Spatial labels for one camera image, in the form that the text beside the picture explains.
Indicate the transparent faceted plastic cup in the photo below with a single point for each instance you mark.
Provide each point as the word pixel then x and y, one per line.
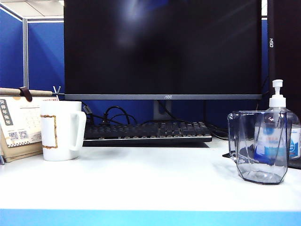
pixel 261 164

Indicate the small metal clip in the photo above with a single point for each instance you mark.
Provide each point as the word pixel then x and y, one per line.
pixel 57 90

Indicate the beige desk calendar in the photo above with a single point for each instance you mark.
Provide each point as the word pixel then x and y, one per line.
pixel 21 122

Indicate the black keyboard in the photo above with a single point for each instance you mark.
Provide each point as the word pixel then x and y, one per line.
pixel 150 131

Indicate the wooden rod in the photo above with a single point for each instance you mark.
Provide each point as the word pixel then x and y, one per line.
pixel 40 92

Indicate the grey partition post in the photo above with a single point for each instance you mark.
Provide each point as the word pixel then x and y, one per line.
pixel 25 51

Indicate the black mouse pad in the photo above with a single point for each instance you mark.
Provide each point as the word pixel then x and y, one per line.
pixel 295 164

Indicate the black AOC monitor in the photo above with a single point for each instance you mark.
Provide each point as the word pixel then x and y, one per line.
pixel 160 47

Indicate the black HSD monitor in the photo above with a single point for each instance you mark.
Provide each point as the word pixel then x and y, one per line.
pixel 287 47

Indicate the clear hand sanitizer pump bottle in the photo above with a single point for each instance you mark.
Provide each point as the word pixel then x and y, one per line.
pixel 277 94

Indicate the white ceramic mug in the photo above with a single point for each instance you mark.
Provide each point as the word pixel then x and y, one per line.
pixel 61 131

